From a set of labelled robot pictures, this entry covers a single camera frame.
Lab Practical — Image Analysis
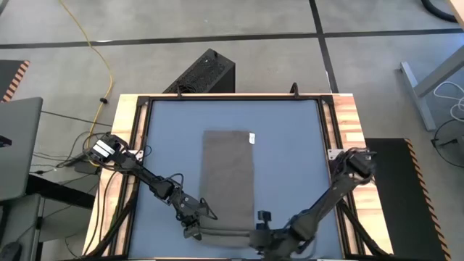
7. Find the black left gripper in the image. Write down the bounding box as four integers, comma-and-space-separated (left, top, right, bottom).
170, 188, 210, 240

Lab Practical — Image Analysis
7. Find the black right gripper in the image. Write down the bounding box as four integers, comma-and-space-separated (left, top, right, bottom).
249, 210, 302, 260

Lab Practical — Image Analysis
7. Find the grey-beige terry towel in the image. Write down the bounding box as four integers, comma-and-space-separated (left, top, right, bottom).
194, 129, 257, 248

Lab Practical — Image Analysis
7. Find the black hazard-striped ramp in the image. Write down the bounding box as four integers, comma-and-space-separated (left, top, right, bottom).
364, 137, 452, 261
0, 59, 30, 104

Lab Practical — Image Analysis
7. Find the black computer tower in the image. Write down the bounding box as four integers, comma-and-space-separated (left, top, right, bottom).
162, 48, 236, 94

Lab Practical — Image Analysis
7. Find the grey cabinet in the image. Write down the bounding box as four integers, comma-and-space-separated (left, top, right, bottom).
0, 194, 46, 261

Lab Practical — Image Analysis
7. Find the black computer mouse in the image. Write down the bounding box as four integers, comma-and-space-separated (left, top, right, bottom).
0, 241, 22, 261

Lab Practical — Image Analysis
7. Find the grey laptop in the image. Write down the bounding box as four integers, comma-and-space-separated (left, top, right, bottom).
0, 96, 44, 202

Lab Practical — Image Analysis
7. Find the light wooden desk top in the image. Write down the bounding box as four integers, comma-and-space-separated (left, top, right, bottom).
447, 0, 464, 28

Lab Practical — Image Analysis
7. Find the black looped cable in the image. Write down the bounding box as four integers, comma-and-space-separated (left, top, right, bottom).
430, 118, 464, 177

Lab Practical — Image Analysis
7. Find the grey metal desk frame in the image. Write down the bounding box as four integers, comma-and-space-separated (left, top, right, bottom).
399, 45, 464, 131

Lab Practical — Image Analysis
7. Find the yellow floor cable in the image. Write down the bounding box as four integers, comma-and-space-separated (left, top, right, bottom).
57, 0, 114, 146

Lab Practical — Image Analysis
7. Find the white cable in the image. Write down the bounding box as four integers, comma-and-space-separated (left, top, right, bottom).
433, 80, 464, 123

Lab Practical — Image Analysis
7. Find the black hose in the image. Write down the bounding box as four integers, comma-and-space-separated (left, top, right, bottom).
420, 0, 458, 23

